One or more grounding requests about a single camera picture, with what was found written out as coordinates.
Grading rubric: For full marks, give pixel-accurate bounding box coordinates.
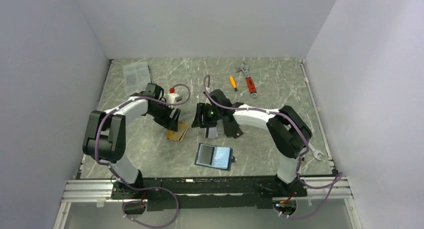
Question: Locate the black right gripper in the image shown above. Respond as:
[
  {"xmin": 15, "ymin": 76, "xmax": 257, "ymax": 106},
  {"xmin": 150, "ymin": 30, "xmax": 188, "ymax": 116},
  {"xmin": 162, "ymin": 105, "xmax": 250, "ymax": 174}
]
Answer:
[{"xmin": 191, "ymin": 103, "xmax": 222, "ymax": 129}]

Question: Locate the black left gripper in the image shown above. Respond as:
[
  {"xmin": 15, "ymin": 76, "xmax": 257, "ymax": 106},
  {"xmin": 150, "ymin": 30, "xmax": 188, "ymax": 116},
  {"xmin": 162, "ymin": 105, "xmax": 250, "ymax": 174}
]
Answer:
[{"xmin": 148, "ymin": 101, "xmax": 181, "ymax": 133}]

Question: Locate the blue leather card holder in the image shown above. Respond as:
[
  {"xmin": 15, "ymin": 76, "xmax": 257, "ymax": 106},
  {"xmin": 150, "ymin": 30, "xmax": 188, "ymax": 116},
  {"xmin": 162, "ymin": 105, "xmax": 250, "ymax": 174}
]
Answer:
[{"xmin": 194, "ymin": 143, "xmax": 236, "ymax": 171}]

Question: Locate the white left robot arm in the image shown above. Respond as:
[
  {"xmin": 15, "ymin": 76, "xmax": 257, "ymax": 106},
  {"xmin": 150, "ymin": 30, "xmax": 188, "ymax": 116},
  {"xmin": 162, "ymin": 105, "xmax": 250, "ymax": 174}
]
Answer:
[{"xmin": 82, "ymin": 83, "xmax": 184, "ymax": 199}]

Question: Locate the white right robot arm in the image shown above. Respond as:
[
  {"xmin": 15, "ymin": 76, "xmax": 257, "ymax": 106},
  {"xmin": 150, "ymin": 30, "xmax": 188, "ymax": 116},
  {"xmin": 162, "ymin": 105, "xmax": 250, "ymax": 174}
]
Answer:
[{"xmin": 191, "ymin": 89, "xmax": 313, "ymax": 197}]

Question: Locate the white card stack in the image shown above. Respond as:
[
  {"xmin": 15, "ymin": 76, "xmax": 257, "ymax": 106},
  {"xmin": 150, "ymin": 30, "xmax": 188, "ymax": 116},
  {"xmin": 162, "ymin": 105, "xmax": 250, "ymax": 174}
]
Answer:
[{"xmin": 204, "ymin": 127, "xmax": 218, "ymax": 139}]

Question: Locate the gold card stack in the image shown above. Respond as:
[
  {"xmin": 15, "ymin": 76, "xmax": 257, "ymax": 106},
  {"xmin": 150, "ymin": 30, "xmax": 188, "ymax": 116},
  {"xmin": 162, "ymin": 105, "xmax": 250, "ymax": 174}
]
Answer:
[{"xmin": 166, "ymin": 121, "xmax": 189, "ymax": 142}]

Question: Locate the black card stack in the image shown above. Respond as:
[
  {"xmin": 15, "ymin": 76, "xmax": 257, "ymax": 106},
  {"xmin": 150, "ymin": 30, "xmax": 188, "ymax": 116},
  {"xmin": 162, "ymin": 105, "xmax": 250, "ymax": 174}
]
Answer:
[{"xmin": 222, "ymin": 118, "xmax": 244, "ymax": 139}]

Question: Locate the orange screwdriver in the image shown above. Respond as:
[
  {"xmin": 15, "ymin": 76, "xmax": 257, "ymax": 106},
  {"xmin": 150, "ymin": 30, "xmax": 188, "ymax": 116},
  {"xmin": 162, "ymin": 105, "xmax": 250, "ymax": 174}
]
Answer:
[{"xmin": 229, "ymin": 76, "xmax": 239, "ymax": 95}]

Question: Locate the clear plastic screw box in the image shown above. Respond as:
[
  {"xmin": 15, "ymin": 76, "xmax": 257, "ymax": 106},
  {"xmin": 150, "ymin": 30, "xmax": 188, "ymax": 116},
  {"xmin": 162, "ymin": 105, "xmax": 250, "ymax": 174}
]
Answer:
[{"xmin": 122, "ymin": 61, "xmax": 152, "ymax": 96}]

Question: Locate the red adjustable wrench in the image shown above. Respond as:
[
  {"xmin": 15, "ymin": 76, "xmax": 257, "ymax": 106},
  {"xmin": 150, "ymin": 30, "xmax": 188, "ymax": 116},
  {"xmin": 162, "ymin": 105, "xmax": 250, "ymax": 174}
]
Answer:
[{"xmin": 235, "ymin": 61, "xmax": 258, "ymax": 99}]

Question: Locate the silver open-end wrench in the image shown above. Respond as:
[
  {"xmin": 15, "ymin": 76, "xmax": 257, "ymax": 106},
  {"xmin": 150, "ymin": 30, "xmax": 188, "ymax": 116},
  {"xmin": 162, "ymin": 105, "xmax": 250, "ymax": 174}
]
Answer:
[{"xmin": 308, "ymin": 143, "xmax": 324, "ymax": 161}]

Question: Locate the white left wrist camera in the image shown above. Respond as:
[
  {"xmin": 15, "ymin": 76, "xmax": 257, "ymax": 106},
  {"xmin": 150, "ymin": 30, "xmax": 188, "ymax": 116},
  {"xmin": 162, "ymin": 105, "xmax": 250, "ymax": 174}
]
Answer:
[{"xmin": 164, "ymin": 87, "xmax": 183, "ymax": 106}]

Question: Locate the black base frame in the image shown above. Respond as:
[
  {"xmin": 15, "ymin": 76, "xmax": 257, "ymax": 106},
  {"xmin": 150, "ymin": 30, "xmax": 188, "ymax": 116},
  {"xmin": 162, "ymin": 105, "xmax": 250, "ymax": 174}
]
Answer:
[{"xmin": 111, "ymin": 175, "xmax": 308, "ymax": 212}]

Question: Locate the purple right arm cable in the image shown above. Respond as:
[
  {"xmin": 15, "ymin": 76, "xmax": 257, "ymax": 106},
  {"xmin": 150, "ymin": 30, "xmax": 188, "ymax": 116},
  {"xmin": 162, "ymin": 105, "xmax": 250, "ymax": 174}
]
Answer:
[{"xmin": 202, "ymin": 75, "xmax": 344, "ymax": 220}]

